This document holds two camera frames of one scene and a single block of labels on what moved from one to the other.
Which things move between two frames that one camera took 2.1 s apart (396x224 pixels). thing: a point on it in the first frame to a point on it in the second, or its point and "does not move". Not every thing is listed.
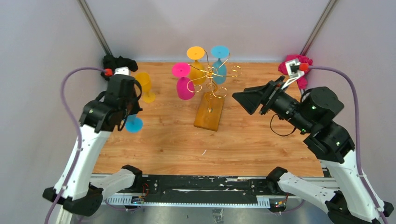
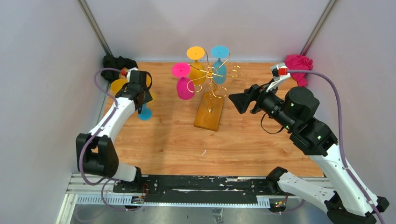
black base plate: x=203 y=189 does not move
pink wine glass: x=185 y=88 does not move
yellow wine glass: x=198 y=73 does not move
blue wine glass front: x=133 y=124 to x=146 y=113
